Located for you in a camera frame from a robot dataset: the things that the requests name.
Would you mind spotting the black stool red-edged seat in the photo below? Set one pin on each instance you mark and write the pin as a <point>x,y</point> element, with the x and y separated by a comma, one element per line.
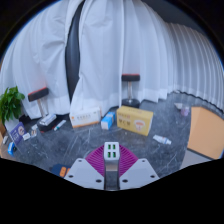
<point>38,94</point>
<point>130,77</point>

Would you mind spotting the small clear box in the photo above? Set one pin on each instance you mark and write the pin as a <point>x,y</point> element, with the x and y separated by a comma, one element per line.
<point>34,131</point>

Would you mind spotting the small blue white box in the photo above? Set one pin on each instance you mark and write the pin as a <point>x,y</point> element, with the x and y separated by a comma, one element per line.
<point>108,121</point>

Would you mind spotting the small bright blue box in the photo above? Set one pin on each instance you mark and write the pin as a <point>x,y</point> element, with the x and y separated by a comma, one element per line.
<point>11,149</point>

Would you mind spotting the green potted plant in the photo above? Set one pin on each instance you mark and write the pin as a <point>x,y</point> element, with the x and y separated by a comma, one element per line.
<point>11,101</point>

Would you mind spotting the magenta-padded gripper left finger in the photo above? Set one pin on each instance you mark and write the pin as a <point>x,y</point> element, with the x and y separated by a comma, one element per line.
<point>80,173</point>

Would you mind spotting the yellow cardboard box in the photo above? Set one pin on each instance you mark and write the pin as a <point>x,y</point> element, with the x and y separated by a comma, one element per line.
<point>135,120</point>

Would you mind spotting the white box orange stripe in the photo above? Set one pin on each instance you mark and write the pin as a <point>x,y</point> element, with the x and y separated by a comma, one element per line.
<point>85,117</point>

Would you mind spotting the small purple cup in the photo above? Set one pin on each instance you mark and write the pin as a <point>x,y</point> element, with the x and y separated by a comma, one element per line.
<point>185,111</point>

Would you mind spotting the orange board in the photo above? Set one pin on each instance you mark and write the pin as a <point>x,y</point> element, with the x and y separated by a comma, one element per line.
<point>206,131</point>

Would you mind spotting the purple printed box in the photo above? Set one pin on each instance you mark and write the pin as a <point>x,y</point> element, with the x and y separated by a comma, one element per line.
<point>17,133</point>

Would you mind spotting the small white grey object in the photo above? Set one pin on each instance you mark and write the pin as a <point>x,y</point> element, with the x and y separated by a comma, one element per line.
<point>5,139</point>

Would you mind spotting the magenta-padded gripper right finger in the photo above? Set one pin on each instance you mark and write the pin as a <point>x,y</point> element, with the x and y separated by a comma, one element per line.
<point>140,173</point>

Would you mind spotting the blue power strip orange sockets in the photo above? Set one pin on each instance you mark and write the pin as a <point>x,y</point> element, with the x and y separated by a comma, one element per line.
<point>60,170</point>

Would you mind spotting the small white packet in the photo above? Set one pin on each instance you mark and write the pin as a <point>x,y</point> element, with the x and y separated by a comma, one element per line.
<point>26,136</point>

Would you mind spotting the white blue pen-shaped tube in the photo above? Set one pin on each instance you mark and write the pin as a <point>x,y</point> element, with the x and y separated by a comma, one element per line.
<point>60,125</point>

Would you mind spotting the flat white blue box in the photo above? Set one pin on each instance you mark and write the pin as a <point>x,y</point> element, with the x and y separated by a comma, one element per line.
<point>48,119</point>

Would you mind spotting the white curtain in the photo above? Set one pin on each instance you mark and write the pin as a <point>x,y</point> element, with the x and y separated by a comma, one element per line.
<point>36,50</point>
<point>150,50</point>

